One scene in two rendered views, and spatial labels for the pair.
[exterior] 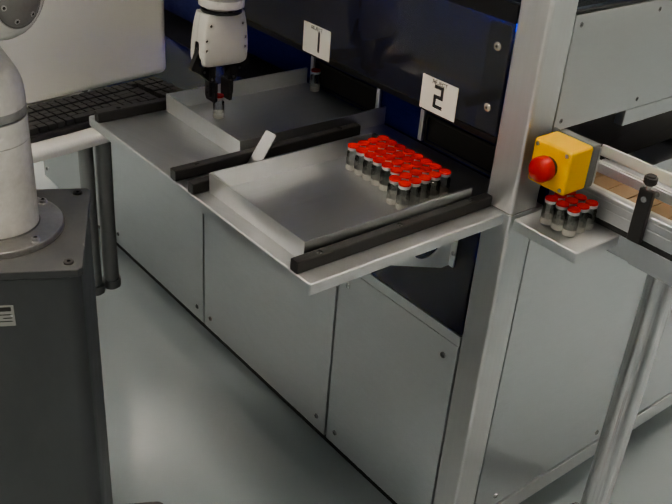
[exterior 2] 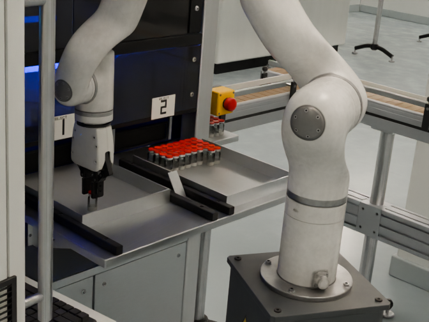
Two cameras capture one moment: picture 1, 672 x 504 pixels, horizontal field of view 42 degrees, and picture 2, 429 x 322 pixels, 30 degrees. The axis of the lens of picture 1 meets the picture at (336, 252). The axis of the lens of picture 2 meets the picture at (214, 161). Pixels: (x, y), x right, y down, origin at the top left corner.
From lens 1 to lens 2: 248 cm
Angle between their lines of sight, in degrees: 86
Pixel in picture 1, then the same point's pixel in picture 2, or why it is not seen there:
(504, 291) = not seen: hidden behind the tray
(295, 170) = not seen: hidden behind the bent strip
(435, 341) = (172, 252)
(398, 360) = (149, 292)
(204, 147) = (153, 213)
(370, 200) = (210, 169)
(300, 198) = (219, 185)
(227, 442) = not seen: outside the picture
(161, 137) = (141, 229)
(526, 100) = (210, 78)
